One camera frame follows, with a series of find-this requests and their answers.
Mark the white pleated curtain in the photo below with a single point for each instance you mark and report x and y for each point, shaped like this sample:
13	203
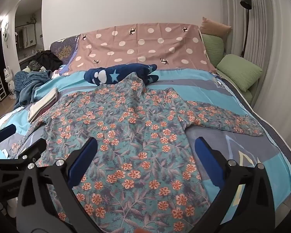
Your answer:
274	41

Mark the dark blue patterned mattress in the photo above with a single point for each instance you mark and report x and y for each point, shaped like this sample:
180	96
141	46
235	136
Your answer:
63	49

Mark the white wall clock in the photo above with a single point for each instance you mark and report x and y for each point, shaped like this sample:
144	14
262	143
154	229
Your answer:
5	35

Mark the large green pillow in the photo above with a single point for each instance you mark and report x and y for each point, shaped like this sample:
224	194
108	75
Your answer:
240	71

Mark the pink polka dot sheet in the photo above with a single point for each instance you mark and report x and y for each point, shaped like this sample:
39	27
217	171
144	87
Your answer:
140	48

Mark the folded cream cloth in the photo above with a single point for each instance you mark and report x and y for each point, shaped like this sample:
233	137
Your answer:
37	112

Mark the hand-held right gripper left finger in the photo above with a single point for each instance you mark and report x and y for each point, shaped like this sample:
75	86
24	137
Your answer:
83	160

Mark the teal floral shirt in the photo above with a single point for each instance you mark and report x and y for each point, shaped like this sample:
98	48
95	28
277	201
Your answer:
135	138

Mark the blue grey patchwork bed cover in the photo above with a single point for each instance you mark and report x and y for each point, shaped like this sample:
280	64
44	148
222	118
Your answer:
196	87

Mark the white cat figurine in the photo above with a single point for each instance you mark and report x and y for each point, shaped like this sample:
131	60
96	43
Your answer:
9	80

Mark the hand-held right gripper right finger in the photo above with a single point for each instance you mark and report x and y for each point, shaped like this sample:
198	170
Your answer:
208	162

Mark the mirrored wall cabinet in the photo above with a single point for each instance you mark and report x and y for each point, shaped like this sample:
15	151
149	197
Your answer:
26	36

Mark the grey green crumpled cloth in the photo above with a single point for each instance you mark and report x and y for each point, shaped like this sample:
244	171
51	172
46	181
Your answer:
34	66

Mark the black floor lamp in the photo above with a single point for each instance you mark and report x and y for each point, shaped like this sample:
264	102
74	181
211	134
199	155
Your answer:
246	24

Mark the small green pillow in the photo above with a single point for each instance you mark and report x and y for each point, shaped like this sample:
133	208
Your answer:
213	48

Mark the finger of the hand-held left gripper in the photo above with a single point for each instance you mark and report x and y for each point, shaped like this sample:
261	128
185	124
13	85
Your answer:
32	149
5	132

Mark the teal blue blanket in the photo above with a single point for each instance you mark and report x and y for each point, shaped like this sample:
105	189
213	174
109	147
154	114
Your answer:
29	85

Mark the tan pillow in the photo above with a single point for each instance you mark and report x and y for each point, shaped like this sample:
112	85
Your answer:
214	28

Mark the black clothes pile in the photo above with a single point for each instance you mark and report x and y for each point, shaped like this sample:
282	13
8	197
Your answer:
48	59

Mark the folded white cloth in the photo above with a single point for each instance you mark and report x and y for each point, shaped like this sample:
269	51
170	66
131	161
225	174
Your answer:
48	97

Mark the navy star print cloth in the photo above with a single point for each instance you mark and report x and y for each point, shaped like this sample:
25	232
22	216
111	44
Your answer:
116	72

